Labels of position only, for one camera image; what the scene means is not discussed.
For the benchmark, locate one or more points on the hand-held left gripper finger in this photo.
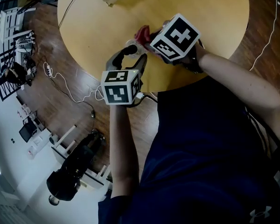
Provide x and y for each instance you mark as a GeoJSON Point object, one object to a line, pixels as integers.
{"type": "Point", "coordinates": [114, 59]}
{"type": "Point", "coordinates": [142, 63]}

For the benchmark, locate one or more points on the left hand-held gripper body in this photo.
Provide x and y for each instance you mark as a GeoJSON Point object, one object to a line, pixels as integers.
{"type": "Point", "coordinates": [117, 87]}

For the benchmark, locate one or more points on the person's right forearm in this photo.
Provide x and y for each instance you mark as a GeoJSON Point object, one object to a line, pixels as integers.
{"type": "Point", "coordinates": [242, 83]}

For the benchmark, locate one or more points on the white shelf rack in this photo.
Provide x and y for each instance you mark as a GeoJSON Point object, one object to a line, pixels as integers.
{"type": "Point", "coordinates": [10, 22]}

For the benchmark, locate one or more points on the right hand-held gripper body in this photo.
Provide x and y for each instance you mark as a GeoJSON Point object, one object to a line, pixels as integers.
{"type": "Point", "coordinates": [177, 37]}

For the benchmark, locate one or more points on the white power strip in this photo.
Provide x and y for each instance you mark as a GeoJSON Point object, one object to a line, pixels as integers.
{"type": "Point", "coordinates": [48, 69]}

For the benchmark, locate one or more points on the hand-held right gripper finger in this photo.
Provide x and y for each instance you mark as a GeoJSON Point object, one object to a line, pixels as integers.
{"type": "Point", "coordinates": [152, 50]}
{"type": "Point", "coordinates": [155, 35]}

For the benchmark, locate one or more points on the black bag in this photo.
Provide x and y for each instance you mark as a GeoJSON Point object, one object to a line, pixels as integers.
{"type": "Point", "coordinates": [16, 72]}

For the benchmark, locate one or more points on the person's dark blue shirt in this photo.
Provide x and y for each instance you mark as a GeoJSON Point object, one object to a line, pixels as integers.
{"type": "Point", "coordinates": [200, 160]}

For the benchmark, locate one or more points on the red cloth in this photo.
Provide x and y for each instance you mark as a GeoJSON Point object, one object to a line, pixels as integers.
{"type": "Point", "coordinates": [142, 34]}

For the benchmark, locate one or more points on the black metal railing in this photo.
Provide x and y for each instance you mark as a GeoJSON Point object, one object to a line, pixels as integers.
{"type": "Point", "coordinates": [0, 62]}

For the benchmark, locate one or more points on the white low table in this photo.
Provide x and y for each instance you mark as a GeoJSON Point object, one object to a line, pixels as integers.
{"type": "Point", "coordinates": [93, 178]}

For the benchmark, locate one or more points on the person's left forearm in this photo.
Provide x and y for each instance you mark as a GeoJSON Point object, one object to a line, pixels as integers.
{"type": "Point", "coordinates": [123, 143]}

